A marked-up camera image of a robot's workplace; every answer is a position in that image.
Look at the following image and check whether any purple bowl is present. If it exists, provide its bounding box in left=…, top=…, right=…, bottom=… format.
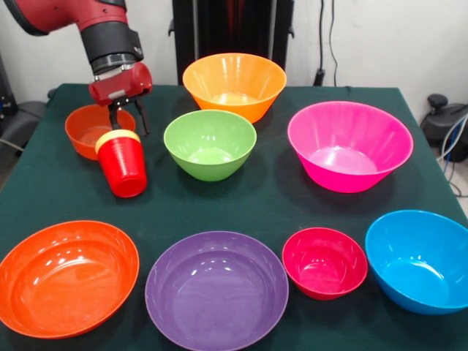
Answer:
left=145, top=231, right=290, bottom=351

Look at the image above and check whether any small orange bowl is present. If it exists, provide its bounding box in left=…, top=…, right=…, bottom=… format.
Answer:
left=64, top=104, right=137, bottom=161

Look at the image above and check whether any blue bowl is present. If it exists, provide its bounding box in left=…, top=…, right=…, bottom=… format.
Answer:
left=365, top=210, right=468, bottom=316

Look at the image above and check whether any large magenta bowl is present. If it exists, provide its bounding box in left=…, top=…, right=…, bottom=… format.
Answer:
left=287, top=101, right=415, bottom=194

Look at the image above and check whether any black chair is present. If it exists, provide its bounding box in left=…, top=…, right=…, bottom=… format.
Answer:
left=0, top=55, right=59, bottom=154

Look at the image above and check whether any stack of yellow cups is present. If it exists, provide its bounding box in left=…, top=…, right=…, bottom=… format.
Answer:
left=94, top=129, right=142, bottom=156

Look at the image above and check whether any dark green table cloth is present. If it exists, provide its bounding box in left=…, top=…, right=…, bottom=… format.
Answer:
left=0, top=83, right=468, bottom=351

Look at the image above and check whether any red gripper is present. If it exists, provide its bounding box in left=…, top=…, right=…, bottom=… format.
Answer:
left=88, top=63, right=154, bottom=137

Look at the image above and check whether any small crimson bowl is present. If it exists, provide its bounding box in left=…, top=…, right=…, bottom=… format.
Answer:
left=282, top=227, right=369, bottom=301

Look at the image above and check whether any red cup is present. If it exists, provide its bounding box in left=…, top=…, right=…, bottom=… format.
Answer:
left=97, top=137, right=148, bottom=199

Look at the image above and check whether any large red-orange bowl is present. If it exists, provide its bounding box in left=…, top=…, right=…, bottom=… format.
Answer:
left=0, top=220, right=140, bottom=339

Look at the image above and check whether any large light orange bowl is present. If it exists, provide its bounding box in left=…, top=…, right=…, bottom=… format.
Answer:
left=182, top=53, right=287, bottom=125

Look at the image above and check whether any green bowl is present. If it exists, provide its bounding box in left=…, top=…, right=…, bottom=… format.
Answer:
left=163, top=110, right=258, bottom=182

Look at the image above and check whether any black device with cables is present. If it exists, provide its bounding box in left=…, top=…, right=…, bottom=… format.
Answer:
left=420, top=94, right=468, bottom=163

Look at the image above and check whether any black wall cable with plug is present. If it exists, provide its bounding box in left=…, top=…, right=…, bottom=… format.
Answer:
left=313, top=0, right=328, bottom=87

